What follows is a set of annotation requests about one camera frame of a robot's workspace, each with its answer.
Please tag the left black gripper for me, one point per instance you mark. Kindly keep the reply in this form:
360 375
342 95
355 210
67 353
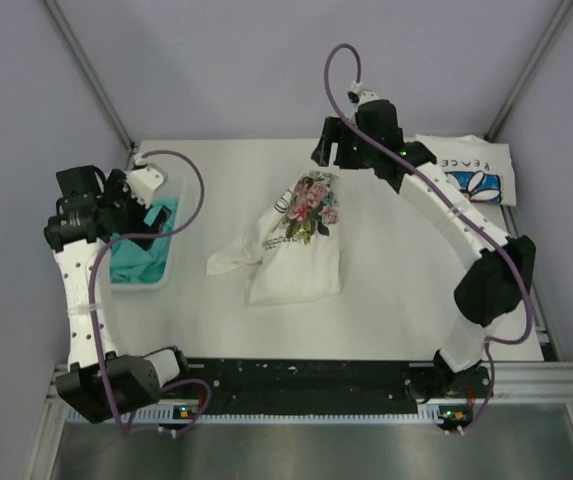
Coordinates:
115 189

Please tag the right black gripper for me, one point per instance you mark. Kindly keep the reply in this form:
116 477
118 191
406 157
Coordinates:
331 133

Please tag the teal t-shirt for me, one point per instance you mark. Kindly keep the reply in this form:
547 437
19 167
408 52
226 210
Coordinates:
130 265

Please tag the white floral print t-shirt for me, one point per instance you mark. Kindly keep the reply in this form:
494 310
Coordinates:
295 245

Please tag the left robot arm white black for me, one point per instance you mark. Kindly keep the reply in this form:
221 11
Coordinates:
102 377

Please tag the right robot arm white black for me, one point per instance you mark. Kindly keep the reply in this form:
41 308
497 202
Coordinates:
499 267

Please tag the white plastic laundry basket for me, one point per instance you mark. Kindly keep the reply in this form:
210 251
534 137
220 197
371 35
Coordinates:
173 187

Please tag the folded white daisy t-shirt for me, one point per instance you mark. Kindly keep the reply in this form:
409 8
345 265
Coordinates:
480 170

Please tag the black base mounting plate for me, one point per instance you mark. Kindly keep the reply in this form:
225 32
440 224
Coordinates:
332 387

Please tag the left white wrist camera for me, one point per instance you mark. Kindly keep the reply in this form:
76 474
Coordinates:
144 181

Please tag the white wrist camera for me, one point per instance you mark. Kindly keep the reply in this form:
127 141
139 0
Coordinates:
144 181
359 94

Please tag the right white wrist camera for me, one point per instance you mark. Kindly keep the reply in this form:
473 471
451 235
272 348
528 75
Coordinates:
359 94

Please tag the grey slotted cable duct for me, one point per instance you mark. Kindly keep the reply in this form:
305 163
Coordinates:
177 415

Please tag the left aluminium corner post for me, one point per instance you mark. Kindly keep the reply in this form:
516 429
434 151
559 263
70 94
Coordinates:
87 71

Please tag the aluminium corner post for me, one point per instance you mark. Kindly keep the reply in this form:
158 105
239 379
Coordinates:
87 71
560 18

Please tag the right aluminium corner post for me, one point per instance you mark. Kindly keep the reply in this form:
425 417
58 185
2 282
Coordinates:
560 18

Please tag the aluminium front frame rail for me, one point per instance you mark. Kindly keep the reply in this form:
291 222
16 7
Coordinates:
516 381

